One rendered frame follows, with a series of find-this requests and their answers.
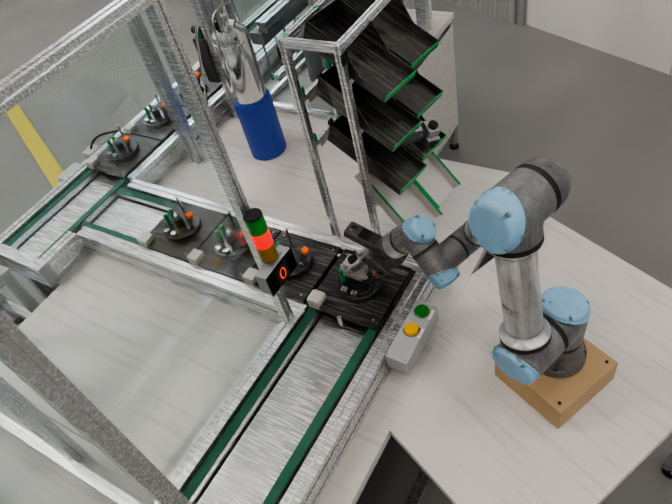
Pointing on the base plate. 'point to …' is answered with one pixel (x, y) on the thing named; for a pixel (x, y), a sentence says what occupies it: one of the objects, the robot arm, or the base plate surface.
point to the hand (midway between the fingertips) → (352, 262)
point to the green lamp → (257, 227)
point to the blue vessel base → (262, 128)
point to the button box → (403, 361)
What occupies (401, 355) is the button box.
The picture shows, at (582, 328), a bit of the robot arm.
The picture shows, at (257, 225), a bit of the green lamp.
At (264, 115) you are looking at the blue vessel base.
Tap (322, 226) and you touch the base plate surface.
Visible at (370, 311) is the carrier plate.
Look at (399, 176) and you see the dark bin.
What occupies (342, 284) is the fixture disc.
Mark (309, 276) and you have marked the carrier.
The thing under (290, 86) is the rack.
